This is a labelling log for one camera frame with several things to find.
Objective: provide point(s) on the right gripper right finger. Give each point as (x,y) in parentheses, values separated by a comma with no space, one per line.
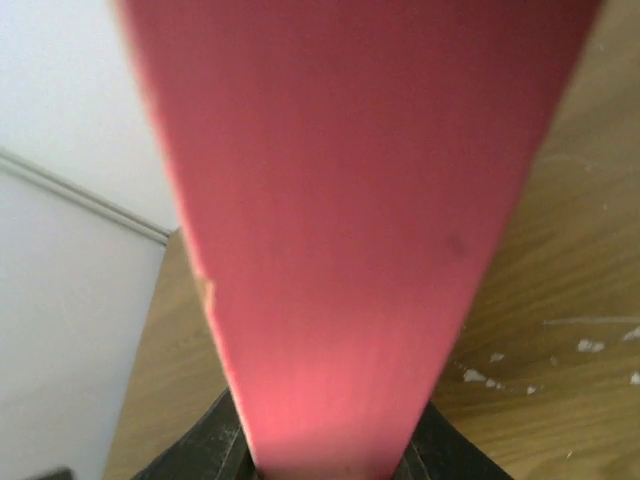
(438,451)

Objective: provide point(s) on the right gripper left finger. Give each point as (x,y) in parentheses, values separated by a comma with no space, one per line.
(215,447)

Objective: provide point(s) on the pink picture frame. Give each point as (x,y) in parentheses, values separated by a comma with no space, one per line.
(344,171)

